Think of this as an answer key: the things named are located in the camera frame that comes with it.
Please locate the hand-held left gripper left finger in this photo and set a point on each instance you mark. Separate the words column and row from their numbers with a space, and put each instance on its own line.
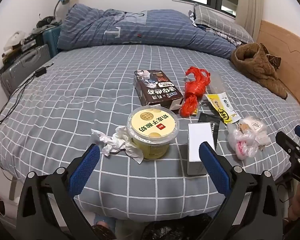
column 86, row 167

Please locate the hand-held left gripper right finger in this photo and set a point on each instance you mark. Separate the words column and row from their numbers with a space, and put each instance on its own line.
column 215, row 167

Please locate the white cardboard box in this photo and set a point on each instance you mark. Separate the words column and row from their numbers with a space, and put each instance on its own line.
column 198, row 140

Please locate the white tissue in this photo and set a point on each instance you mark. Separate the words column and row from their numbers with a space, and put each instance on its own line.
column 115, row 142

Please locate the clear plastic bag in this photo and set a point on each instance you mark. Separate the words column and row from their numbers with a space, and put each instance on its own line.
column 247, row 136

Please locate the black sachet packet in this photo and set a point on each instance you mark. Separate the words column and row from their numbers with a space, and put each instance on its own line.
column 212, row 122

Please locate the yellow white wrapper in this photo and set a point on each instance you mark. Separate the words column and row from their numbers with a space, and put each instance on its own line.
column 223, row 107

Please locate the yellow yogurt cup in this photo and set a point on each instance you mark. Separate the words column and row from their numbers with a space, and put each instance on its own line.
column 152, row 132

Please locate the black lined trash bin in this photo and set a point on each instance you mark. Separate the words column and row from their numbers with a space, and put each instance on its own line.
column 170, row 227

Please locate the red plastic bag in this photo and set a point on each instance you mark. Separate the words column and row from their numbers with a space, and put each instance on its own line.
column 195, row 90

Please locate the clear plastic wrapper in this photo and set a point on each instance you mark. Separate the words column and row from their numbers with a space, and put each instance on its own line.
column 216, row 82

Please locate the dark brown cookie box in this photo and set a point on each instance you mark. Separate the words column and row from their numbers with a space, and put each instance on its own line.
column 156, row 90

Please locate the person's right hand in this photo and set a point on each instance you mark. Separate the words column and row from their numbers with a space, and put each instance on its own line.
column 298, row 201

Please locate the blue slipper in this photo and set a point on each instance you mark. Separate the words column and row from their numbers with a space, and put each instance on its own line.
column 103, row 223

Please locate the brown fleece jacket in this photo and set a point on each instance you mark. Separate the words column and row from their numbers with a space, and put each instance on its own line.
column 260, row 65

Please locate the wooden headboard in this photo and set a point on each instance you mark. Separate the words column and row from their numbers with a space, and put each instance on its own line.
column 285, row 42

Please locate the grey suitcase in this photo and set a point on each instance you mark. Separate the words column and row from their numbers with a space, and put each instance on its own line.
column 25, row 62

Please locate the blue striped duvet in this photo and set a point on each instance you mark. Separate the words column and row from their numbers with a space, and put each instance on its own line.
column 102, row 30

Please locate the grey checked pillow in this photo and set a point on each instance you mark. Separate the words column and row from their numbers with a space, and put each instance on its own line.
column 215, row 20

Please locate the blue desk lamp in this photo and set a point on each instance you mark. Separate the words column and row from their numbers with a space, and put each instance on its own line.
column 61, row 1

